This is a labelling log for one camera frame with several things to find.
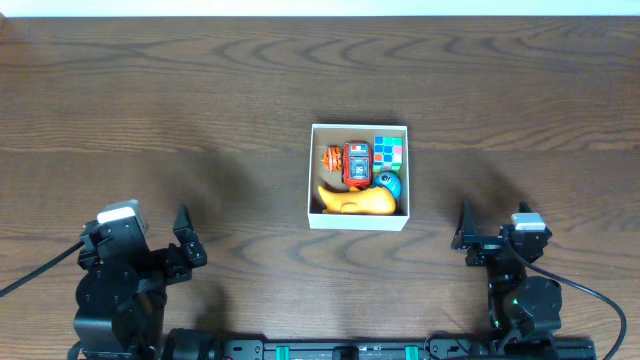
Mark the orange round disc toy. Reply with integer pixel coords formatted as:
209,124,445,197
321,145,343,172

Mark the white cardboard box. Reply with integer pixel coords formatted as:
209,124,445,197
307,124,410,231

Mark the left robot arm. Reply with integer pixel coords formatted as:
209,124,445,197
67,199,207,359

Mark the multicoloured puzzle cube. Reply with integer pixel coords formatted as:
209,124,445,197
372,136,403,173

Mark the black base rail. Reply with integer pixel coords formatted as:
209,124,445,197
158,328,596,360

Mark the orange toy dinosaur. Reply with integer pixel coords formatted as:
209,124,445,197
317,186,396,215

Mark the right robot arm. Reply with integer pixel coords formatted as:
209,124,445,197
451,201,562,359

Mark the red toy truck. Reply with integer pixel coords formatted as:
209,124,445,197
342,141,372,189

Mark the blue ball with face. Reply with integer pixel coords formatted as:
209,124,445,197
372,171,402,200

